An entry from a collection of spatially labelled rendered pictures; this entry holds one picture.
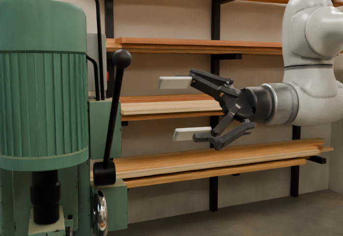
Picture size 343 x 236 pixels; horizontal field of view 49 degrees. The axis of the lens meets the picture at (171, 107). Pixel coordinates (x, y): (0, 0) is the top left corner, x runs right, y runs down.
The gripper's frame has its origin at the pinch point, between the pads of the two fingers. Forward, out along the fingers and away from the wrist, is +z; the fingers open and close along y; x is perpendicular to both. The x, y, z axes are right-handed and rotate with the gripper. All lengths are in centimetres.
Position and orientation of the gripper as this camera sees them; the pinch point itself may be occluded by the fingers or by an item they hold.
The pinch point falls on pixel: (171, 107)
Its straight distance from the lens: 73.3
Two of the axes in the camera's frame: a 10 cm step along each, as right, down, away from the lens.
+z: -9.5, 0.3, -3.1
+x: 2.1, -6.7, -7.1
